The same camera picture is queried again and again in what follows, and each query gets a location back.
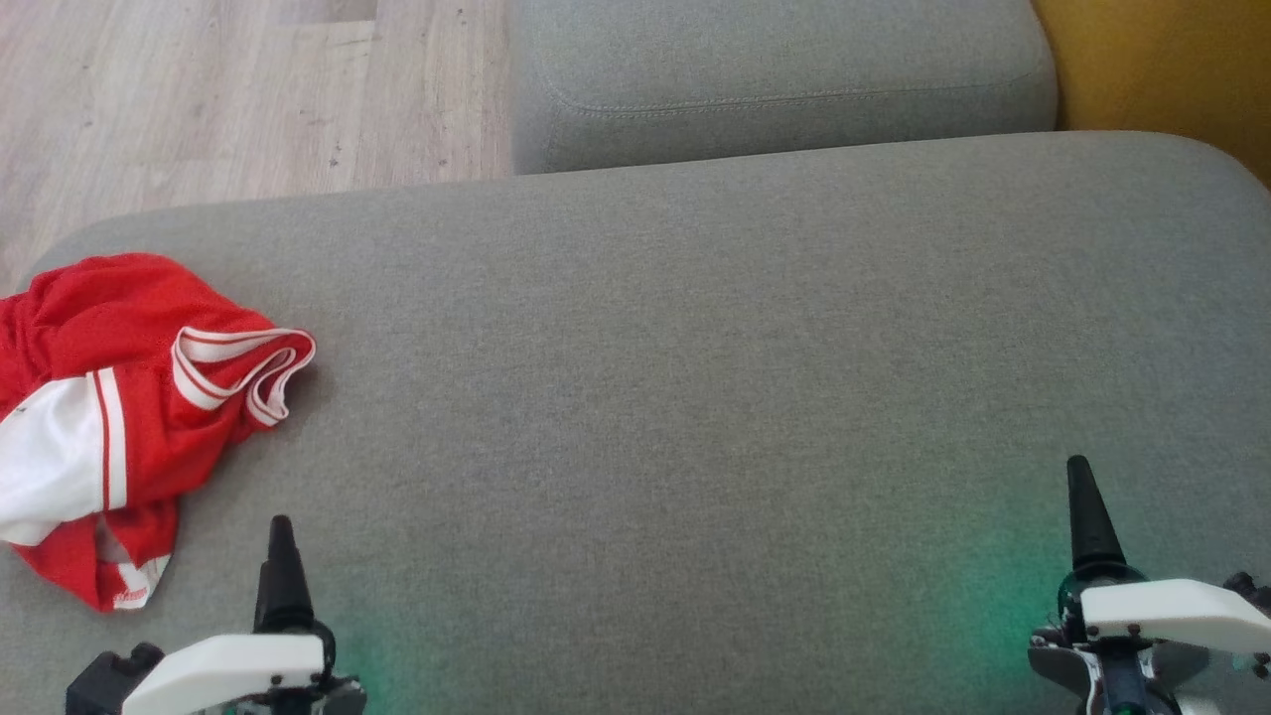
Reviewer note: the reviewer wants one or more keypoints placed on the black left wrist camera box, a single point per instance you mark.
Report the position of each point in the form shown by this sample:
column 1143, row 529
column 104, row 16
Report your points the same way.
column 104, row 683

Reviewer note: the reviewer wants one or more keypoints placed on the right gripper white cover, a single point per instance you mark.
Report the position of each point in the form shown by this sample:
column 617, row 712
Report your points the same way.
column 1162, row 611

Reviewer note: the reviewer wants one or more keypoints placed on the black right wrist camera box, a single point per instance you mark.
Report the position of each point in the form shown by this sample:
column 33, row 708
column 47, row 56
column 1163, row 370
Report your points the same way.
column 1249, row 591

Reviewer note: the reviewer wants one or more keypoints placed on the large grey sofa seat cushion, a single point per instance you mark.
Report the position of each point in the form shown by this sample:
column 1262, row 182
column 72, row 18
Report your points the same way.
column 645, row 397

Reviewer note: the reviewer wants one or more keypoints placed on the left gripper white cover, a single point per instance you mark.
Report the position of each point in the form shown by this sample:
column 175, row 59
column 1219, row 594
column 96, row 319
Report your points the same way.
column 233, row 670

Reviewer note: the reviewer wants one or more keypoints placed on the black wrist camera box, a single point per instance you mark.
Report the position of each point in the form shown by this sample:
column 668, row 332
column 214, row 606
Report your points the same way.
column 1249, row 591
column 104, row 683

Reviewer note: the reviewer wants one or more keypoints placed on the red numbered sports jersey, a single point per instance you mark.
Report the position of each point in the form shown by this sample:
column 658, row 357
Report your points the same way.
column 119, row 318

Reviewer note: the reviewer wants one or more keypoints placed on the red shorts white waistband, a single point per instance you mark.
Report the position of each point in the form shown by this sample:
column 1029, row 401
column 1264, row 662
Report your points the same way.
column 70, row 568

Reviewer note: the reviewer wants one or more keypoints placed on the small grey sofa cushion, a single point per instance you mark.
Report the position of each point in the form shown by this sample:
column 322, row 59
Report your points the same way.
column 775, row 70

